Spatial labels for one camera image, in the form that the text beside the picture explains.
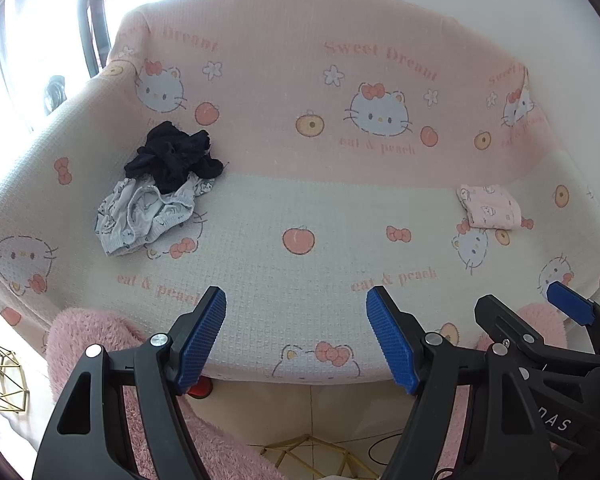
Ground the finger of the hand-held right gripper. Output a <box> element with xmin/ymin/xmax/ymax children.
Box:
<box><xmin>474</xmin><ymin>296</ymin><xmax>600</xmax><ymax>369</ymax></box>
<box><xmin>546</xmin><ymin>281</ymin><xmax>600</xmax><ymax>347</ymax></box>

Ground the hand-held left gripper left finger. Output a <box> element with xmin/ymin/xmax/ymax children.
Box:
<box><xmin>32</xmin><ymin>286</ymin><xmax>228</xmax><ymax>480</ymax></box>

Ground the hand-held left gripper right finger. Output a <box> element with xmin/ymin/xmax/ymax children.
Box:
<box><xmin>366</xmin><ymin>285</ymin><xmax>558</xmax><ymax>480</ymax></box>

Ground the light blue printed underwear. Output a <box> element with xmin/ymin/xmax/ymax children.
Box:
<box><xmin>96</xmin><ymin>175</ymin><xmax>216</xmax><ymax>257</ymax></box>

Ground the navy garment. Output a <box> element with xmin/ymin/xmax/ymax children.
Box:
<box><xmin>124</xmin><ymin>121</ymin><xmax>224</xmax><ymax>195</ymax></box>

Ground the person's pink fluffy right leg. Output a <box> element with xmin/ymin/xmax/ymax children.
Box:
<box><xmin>450</xmin><ymin>304</ymin><xmax>567</xmax><ymax>468</ymax></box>

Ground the red round object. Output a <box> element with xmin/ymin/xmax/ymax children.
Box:
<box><xmin>187</xmin><ymin>377</ymin><xmax>214</xmax><ymax>401</ymax></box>

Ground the pink folded garment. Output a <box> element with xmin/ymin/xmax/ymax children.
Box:
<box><xmin>456</xmin><ymin>183</ymin><xmax>523</xmax><ymax>231</ymax></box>

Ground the pink cat printed blanket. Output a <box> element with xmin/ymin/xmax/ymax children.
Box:
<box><xmin>0</xmin><ymin>0</ymin><xmax>600</xmax><ymax>386</ymax></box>

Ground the round dark object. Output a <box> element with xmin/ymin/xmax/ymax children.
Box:
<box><xmin>44</xmin><ymin>75</ymin><xmax>67</xmax><ymax>111</ymax></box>

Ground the window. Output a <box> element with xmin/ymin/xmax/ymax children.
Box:
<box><xmin>0</xmin><ymin>0</ymin><xmax>146</xmax><ymax>171</ymax></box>

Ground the black cable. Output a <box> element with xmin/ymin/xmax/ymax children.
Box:
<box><xmin>367</xmin><ymin>430</ymin><xmax>407</xmax><ymax>466</ymax></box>

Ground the gold wire basket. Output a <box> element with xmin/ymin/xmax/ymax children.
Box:
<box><xmin>0</xmin><ymin>332</ymin><xmax>33</xmax><ymax>413</ymax></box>
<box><xmin>259</xmin><ymin>434</ymin><xmax>381</xmax><ymax>480</ymax></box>

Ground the dark vertical frame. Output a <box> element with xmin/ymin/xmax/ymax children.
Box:
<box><xmin>80</xmin><ymin>0</ymin><xmax>115</xmax><ymax>78</ymax></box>

